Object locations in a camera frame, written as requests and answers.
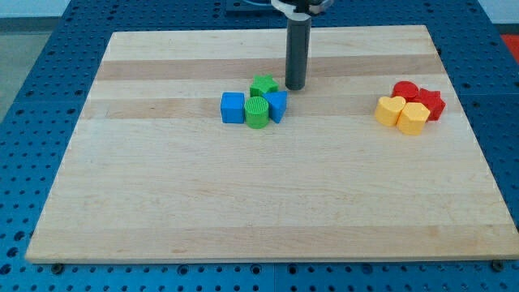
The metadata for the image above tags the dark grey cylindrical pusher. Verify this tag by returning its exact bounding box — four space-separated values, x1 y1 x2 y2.
285 15 311 90

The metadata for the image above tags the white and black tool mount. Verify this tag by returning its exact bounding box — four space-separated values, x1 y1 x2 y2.
270 0 334 16

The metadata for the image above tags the green star block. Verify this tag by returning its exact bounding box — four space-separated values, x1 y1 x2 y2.
249 75 279 97

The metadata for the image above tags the blue triangle block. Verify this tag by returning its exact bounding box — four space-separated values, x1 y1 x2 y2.
263 91 288 123

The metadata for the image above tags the red star block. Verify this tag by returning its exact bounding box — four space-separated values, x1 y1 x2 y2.
415 88 446 121

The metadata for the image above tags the green cylinder block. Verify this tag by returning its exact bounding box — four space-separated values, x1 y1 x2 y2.
244 97 269 129

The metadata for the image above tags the blue cube block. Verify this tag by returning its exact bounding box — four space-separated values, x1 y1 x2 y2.
221 92 245 123

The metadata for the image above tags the yellow heart block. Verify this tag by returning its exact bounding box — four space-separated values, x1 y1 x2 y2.
374 97 406 127

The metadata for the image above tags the red cylinder block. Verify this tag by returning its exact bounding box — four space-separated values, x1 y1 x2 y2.
392 80 419 102

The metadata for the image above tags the yellow hexagon block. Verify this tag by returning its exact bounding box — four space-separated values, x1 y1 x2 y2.
397 102 431 135

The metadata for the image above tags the wooden board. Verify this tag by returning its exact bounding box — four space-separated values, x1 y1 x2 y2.
26 25 518 264

